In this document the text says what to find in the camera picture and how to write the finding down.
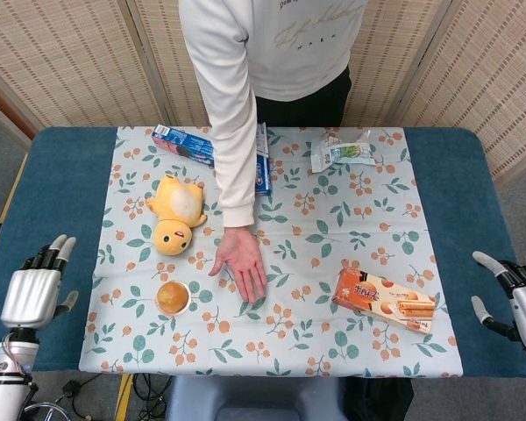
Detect orange pudding cup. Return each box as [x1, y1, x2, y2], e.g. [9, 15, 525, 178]
[155, 280, 191, 317]

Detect chrome ring frame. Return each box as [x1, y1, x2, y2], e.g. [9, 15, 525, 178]
[25, 401, 72, 421]

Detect clear plastic snack bag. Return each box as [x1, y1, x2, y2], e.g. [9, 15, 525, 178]
[309, 128, 378, 175]

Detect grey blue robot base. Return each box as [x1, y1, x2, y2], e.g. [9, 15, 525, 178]
[165, 375, 350, 421]

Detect bamboo folding screen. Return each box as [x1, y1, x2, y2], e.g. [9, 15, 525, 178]
[0, 0, 526, 186]

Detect black bag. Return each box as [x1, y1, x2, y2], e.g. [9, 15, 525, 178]
[345, 376, 416, 421]

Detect yellow plush toy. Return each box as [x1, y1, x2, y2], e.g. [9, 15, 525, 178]
[145, 174, 209, 257]

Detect person's white sweatshirt torso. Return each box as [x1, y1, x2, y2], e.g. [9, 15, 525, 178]
[177, 0, 370, 102]

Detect blue toothpaste box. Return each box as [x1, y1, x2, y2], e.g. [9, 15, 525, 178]
[253, 122, 274, 197]

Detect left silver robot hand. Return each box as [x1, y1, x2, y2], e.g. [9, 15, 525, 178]
[0, 233, 80, 330]

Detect person's bare hand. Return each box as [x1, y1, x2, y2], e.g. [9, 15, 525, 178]
[208, 226, 269, 304]

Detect orange wafer roll box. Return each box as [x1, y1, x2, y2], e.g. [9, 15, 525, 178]
[331, 259, 437, 335]

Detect dark blue table cover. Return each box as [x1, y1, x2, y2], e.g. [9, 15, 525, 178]
[0, 125, 526, 379]

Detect blue cookie box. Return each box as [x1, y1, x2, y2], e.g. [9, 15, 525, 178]
[151, 124, 217, 169]

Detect person's white sleeved arm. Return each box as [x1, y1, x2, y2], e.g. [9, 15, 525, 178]
[185, 0, 259, 230]

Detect floral print tablecloth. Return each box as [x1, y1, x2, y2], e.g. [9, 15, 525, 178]
[77, 125, 465, 379]

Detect person's black trousers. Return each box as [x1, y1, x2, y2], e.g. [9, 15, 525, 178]
[253, 65, 353, 130]

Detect black floor cables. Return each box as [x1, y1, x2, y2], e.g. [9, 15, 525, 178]
[130, 375, 177, 421]

